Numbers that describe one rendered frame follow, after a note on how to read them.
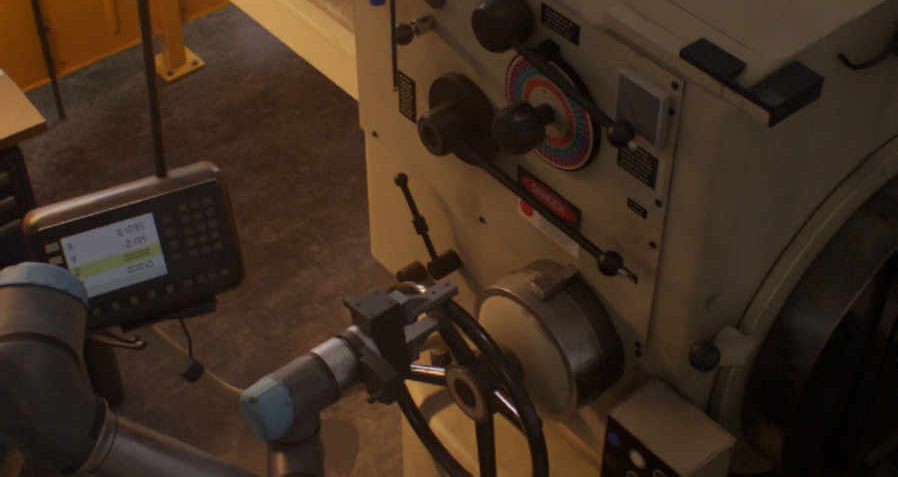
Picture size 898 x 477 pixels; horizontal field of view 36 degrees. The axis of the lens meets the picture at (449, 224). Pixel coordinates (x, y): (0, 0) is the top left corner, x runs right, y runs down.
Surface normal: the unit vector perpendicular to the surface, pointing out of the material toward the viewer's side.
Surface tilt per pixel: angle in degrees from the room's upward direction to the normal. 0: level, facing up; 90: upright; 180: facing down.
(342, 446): 0
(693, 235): 90
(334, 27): 0
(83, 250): 70
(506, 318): 62
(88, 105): 0
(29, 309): 12
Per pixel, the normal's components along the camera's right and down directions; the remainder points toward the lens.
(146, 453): 0.65, -0.21
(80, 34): 0.64, 0.52
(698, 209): -0.77, 0.44
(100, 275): 0.40, 0.34
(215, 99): 0.00, -0.73
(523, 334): -0.60, 0.08
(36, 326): 0.33, -0.72
